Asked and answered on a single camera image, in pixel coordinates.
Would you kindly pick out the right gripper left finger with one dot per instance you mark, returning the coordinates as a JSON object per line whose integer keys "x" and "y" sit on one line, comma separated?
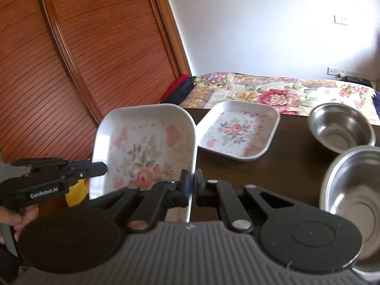
{"x": 153, "y": 204}

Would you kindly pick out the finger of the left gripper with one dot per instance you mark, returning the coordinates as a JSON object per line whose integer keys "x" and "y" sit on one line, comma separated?
{"x": 75, "y": 164}
{"x": 94, "y": 169}

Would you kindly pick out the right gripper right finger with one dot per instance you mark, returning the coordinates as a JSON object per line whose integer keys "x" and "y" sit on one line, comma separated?
{"x": 221, "y": 196}

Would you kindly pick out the floral square plate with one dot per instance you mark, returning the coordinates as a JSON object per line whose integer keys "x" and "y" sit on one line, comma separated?
{"x": 238, "y": 130}
{"x": 143, "y": 145}

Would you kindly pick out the small steel bowl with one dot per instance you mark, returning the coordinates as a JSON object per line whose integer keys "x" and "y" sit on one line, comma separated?
{"x": 339, "y": 127}

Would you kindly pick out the person's left hand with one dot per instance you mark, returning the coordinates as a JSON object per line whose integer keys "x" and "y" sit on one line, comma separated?
{"x": 13, "y": 219}

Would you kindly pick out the yellow plush toy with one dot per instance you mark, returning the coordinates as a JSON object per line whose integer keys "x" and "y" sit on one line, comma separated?
{"x": 77, "y": 192}

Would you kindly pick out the dark blue blanket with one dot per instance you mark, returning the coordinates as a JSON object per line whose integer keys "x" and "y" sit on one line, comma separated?
{"x": 180, "y": 94}

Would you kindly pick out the red cloth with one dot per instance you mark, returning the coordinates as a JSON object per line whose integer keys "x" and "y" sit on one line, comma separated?
{"x": 174, "y": 86}

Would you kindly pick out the wooden slatted wardrobe door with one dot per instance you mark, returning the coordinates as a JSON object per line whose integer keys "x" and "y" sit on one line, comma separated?
{"x": 65, "y": 64}

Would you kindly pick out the floral bedspread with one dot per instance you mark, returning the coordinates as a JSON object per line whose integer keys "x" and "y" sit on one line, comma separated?
{"x": 287, "y": 95}

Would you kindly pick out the large steel bowl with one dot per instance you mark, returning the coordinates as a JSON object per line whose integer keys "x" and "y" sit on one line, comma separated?
{"x": 350, "y": 189}

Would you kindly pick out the black box on bed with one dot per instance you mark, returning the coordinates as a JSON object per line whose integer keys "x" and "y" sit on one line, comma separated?
{"x": 356, "y": 80}

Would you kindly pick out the white wall socket strip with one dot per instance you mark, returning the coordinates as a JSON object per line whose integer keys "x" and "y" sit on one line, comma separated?
{"x": 341, "y": 73}

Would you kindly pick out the white wall switch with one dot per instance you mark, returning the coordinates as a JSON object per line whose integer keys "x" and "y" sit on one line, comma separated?
{"x": 339, "y": 19}

